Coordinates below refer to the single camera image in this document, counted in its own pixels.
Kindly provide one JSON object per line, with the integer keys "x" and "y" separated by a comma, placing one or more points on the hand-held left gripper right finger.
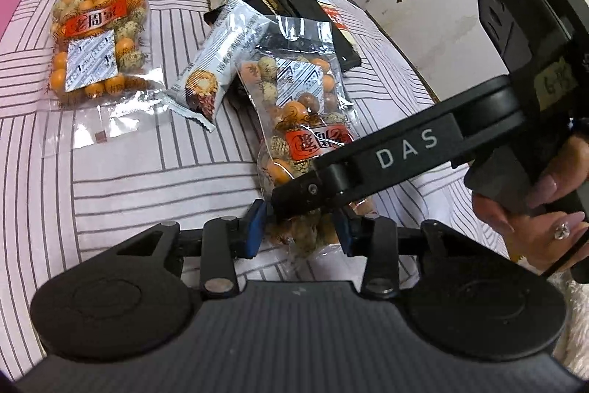
{"x": 343, "y": 236}

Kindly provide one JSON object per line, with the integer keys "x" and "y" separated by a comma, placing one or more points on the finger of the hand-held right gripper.
{"x": 368, "y": 163}

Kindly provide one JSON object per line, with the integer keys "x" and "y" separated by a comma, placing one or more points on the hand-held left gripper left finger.
{"x": 256, "y": 232}

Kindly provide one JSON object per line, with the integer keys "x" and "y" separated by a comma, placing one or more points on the clear coated peanut bag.
{"x": 294, "y": 98}
{"x": 96, "y": 6}

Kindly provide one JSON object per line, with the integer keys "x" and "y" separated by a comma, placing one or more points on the black snack packet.
{"x": 294, "y": 4}

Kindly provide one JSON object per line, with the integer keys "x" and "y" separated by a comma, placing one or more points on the white silver snack packet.
{"x": 221, "y": 47}

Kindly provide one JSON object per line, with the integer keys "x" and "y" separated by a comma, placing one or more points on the person's right hand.
{"x": 557, "y": 195}

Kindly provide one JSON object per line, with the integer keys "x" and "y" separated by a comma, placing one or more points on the striped bed sheet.
{"x": 138, "y": 190}

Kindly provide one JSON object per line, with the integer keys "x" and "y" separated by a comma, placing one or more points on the white fluffy rug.
{"x": 573, "y": 328}

